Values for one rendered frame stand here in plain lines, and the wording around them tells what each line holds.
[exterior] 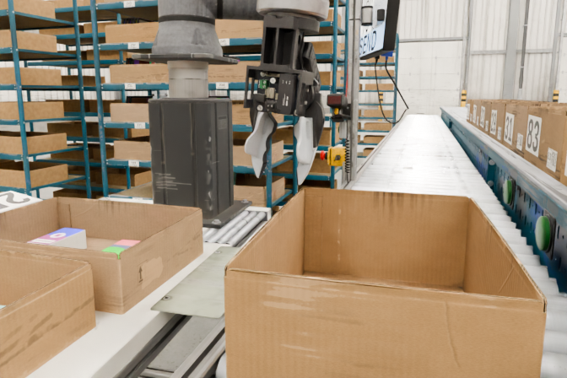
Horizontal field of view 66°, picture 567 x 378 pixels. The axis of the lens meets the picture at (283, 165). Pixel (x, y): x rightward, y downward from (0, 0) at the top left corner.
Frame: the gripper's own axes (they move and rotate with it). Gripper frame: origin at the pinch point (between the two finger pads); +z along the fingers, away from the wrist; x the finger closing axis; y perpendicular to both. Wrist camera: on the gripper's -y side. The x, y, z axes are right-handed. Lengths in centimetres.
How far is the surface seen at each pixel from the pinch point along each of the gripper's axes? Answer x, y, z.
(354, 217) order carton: 8.7, -19.5, 10.5
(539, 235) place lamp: 44, -39, 13
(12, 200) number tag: -65, -14, 19
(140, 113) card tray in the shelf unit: -121, -137, 12
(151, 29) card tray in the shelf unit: -116, -137, -30
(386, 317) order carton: 17.1, 19.0, 7.6
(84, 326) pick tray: -23.6, 10.7, 24.7
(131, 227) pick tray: -41, -23, 23
